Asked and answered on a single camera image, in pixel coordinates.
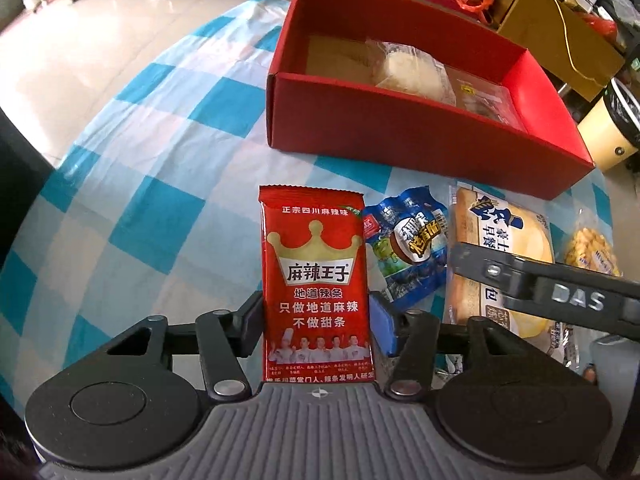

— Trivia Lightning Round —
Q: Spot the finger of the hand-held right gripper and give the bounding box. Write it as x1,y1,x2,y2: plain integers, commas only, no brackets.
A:
449,242,640,339

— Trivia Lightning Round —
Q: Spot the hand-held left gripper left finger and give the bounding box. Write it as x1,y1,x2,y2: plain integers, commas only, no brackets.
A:
104,292,265,403

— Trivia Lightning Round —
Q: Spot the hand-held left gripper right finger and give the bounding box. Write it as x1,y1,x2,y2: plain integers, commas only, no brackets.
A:
370,293,539,404

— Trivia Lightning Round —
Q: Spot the yellow snack packet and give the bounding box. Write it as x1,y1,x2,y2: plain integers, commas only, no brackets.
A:
564,225,624,279

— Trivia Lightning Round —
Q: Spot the blue sausage packet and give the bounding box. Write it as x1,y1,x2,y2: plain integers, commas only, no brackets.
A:
362,186,449,311

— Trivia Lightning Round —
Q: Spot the red snack packet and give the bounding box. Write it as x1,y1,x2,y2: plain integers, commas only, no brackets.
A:
258,185,377,384

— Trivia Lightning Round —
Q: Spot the white bread packet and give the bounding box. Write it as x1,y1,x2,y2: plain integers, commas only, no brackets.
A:
442,182,581,372

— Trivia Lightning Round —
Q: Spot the red cardboard box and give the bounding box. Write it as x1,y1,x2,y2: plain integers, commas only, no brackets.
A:
266,0,596,201

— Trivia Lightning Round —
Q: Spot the cream trash bin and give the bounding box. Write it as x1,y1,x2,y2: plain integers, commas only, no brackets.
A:
577,77,640,174

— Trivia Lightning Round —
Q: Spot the blue white checkered tablecloth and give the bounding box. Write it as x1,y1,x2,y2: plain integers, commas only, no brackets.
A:
0,0,617,411

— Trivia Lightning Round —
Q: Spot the clear plastic snack packet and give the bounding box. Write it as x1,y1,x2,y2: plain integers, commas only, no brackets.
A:
446,67,527,134

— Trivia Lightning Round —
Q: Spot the dark furniture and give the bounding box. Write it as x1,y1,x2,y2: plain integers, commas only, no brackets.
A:
0,109,52,403

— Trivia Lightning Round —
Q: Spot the clear-wrapped pastry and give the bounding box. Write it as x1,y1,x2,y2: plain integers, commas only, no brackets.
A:
365,37,457,109

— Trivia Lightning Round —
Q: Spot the red plastic bag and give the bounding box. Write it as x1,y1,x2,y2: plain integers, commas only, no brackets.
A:
584,12,622,42

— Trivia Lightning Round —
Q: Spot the orange plastic bag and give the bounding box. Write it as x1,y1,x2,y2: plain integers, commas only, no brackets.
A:
456,0,497,24

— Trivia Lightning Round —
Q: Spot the yellow cable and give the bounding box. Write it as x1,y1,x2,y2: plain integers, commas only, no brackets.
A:
544,0,627,77

